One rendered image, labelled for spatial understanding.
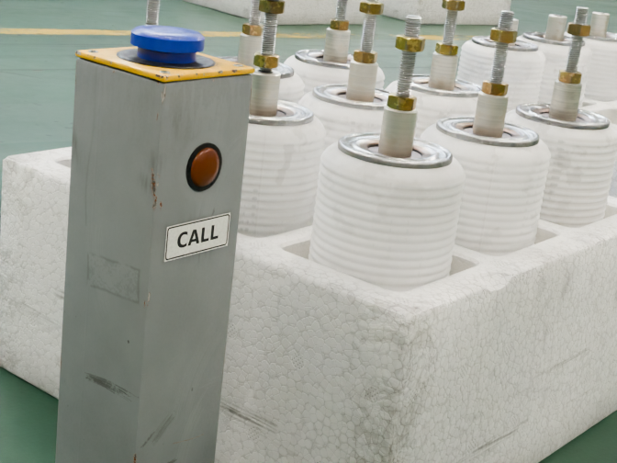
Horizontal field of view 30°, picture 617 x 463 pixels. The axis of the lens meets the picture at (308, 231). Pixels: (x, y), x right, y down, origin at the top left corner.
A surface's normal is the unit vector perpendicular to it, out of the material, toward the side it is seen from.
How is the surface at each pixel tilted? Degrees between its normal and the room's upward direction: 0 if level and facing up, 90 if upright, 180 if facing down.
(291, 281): 90
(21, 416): 0
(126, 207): 90
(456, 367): 90
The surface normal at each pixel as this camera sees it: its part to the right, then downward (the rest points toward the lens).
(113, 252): -0.63, 0.17
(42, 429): 0.11, -0.94
